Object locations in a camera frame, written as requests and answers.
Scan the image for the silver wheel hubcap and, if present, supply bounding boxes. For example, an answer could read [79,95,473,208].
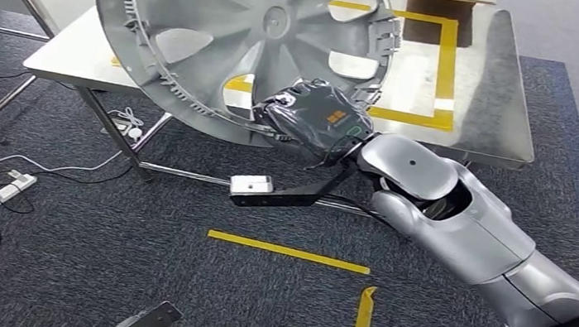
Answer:
[74,0,408,165]

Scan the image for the white charger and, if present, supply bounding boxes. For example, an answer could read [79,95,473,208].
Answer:
[102,103,150,144]

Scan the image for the black robot left foot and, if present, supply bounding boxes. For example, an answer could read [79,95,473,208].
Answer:
[102,294,185,327]

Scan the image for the white power strip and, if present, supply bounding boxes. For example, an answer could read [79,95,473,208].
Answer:
[0,169,40,220]

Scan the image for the steel workbench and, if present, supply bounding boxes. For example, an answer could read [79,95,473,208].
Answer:
[9,0,555,238]

